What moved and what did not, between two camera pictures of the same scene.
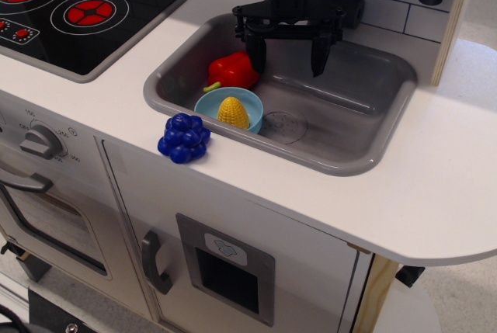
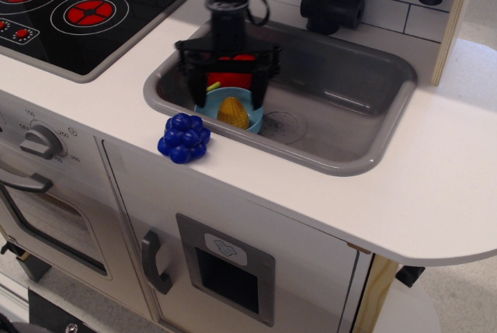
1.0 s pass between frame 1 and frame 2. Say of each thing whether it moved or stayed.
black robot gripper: moved
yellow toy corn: stayed
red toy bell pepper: stayed
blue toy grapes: stayed
